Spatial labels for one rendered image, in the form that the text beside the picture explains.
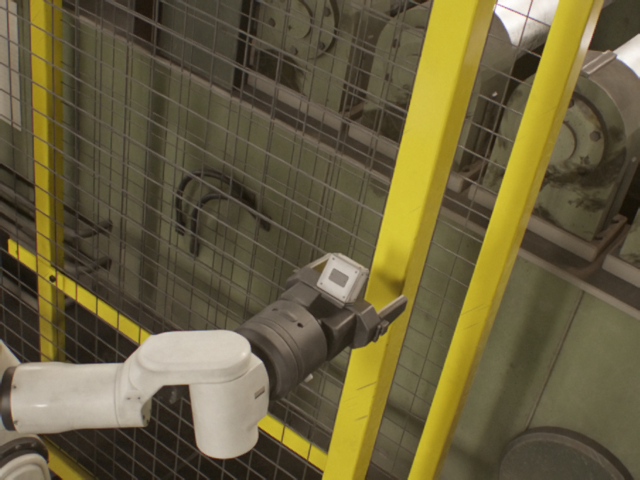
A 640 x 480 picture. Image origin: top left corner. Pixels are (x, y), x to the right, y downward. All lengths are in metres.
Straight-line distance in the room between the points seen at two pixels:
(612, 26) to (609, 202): 2.13
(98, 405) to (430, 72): 0.49
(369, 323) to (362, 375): 0.26
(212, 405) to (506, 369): 1.39
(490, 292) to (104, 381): 0.85
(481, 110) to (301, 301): 1.15
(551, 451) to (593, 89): 0.84
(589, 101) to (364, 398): 0.88
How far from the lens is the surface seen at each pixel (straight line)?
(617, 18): 4.12
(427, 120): 1.09
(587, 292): 2.05
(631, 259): 2.08
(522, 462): 2.37
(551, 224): 2.11
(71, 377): 1.00
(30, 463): 1.81
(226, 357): 0.94
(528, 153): 1.52
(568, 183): 2.06
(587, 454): 2.26
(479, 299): 1.69
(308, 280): 1.10
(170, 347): 0.97
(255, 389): 0.98
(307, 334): 1.02
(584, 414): 2.25
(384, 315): 1.10
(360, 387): 1.34
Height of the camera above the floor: 2.05
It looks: 37 degrees down
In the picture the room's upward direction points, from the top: 11 degrees clockwise
